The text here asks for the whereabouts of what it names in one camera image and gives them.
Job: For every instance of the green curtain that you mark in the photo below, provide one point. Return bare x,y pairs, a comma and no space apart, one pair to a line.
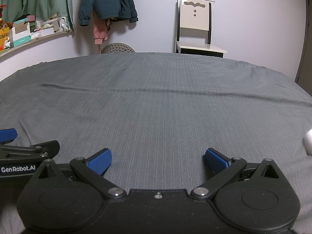
41,9

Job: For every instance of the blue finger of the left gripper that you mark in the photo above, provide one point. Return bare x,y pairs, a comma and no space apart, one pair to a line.
7,135

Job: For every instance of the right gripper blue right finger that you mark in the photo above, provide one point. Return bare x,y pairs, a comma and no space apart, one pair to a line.
225,171

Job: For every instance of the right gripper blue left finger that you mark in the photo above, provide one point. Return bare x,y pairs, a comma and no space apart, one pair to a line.
91,171

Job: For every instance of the white sock foot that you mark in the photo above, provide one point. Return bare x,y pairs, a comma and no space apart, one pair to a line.
307,142

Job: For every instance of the pink hanging garment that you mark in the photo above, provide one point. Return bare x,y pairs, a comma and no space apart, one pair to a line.
101,28

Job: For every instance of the white black wooden chair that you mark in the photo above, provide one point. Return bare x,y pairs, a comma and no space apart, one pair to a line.
192,16

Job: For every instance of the round grey woven stool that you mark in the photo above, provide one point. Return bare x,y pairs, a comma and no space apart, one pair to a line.
117,48

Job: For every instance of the yellow cardboard box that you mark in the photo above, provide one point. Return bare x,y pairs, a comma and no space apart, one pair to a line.
3,36

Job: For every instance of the grey bed sheet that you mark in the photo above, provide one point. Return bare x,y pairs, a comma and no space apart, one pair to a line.
159,112

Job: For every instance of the dark teal hanging jacket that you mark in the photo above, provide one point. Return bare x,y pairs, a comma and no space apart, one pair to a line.
117,10

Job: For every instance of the curved windowsill shelf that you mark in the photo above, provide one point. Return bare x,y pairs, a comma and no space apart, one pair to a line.
34,42

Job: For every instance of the teal white cardboard box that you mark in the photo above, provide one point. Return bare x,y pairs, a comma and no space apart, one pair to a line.
19,33

